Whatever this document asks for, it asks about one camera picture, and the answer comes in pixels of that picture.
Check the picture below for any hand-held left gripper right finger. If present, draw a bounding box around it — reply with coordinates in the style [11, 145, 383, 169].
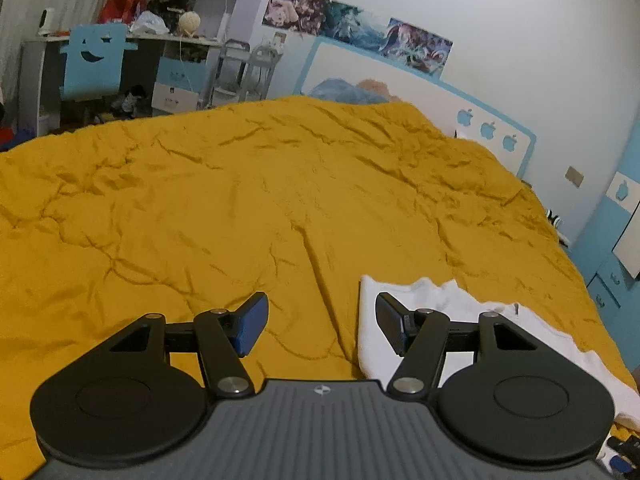
[375, 292, 546, 396]

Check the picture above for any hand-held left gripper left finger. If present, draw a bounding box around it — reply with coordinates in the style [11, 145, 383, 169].
[100, 291, 270, 401]

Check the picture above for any white t-shirt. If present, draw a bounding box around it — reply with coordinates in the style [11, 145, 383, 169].
[359, 274, 640, 433]

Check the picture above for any yellow blanket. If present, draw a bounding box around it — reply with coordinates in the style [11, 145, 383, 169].
[0, 95, 640, 480]

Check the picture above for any blue wardrobe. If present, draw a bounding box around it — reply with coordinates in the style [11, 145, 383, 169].
[570, 122, 640, 323]

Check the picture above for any white headboard with blue trim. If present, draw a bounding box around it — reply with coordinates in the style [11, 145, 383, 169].
[300, 37, 538, 181]

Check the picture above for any white box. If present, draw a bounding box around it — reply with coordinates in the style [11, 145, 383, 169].
[151, 81, 199, 114]

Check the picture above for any orange plush toy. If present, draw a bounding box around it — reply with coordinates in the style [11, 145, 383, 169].
[357, 78, 397, 104]

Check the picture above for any white paper sheet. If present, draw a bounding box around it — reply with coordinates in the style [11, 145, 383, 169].
[612, 199, 640, 281]

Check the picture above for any blue pillow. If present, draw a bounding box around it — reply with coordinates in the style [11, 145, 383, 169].
[306, 77, 382, 106]

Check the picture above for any grey metal rack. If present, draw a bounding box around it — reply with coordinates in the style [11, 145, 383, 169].
[209, 38, 279, 107]

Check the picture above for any grey desk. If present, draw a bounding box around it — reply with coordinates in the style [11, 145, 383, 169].
[19, 30, 226, 137]

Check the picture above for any blue chair with smiley face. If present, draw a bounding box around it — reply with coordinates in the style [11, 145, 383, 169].
[59, 25, 139, 117]

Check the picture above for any round ball lamp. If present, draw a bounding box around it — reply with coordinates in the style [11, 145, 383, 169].
[178, 11, 202, 37]

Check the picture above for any white plastic bag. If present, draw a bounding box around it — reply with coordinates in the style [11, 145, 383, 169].
[130, 11, 171, 37]

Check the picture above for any red bag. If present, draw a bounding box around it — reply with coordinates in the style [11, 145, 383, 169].
[99, 0, 147, 26]

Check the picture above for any wall poster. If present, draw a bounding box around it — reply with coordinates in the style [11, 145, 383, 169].
[380, 17, 454, 77]
[262, 0, 323, 36]
[320, 0, 393, 53]

